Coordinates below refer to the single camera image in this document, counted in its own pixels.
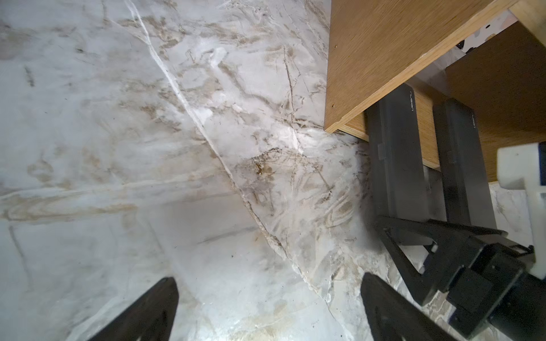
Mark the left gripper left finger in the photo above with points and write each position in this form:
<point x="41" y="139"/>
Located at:
<point x="150" y="317"/>

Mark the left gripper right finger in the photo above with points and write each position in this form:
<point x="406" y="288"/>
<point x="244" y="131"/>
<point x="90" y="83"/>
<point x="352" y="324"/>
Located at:
<point x="392" y="317"/>

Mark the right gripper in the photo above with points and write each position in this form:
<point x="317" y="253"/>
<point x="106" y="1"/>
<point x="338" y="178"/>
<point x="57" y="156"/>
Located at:
<point x="494" y="289"/>

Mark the black pencil case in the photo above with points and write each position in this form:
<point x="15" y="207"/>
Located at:
<point x="466" y="189"/>
<point x="397" y="174"/>

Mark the wooden three-tier shelf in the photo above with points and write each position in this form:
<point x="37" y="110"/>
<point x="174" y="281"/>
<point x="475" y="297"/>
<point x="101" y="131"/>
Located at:
<point x="376" y="46"/>

